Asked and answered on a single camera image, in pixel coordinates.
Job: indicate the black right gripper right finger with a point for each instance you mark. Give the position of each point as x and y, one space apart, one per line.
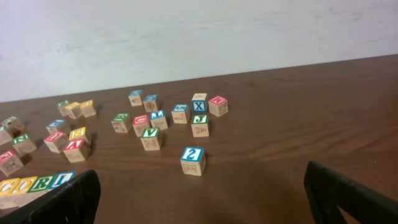
328 192

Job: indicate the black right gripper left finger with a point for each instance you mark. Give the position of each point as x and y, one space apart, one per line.
75 201

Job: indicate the blue L block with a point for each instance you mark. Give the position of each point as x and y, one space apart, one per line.
60 179

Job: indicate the green R block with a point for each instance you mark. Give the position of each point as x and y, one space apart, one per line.
40 187

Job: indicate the yellow O block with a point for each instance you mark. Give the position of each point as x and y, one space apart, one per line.
19 194

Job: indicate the yellow C block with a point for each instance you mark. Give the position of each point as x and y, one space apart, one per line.
6 188

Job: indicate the red A block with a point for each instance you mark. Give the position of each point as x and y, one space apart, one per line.
77 150

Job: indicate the red U block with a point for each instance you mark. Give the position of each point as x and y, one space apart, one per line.
56 141

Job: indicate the yellow block near A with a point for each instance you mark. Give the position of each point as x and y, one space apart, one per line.
80 133

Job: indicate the green N block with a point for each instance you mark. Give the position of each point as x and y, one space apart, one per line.
23 144

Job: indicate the green B block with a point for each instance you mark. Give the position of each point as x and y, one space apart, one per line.
122 123

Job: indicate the yellow block violin side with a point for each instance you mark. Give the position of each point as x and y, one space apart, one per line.
74 110

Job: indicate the yellow block beside violin block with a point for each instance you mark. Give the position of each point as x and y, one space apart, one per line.
88 108

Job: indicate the green 7 block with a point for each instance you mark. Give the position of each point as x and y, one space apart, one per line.
5 135

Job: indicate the green Z block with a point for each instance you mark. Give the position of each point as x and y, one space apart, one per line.
61 107

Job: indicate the green V block right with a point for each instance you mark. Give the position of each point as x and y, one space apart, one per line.
152 139

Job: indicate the green j block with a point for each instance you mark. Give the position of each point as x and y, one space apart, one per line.
200 125
13 123

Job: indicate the red C block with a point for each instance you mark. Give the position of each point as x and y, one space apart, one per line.
140 123

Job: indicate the blue I block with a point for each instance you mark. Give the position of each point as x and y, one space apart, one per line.
158 119

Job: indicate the blue D block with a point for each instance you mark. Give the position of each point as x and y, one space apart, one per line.
135 97

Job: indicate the blue 2 block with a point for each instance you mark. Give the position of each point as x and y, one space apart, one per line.
193 160

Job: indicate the blue block near gripper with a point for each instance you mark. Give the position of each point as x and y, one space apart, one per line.
151 103

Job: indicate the blue 5 block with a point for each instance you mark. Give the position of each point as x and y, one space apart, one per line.
181 113

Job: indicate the red M block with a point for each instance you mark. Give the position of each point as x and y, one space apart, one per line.
218 106

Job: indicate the green J block right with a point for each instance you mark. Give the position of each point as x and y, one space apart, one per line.
200 125

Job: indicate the blue X block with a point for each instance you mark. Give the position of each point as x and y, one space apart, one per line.
199 103

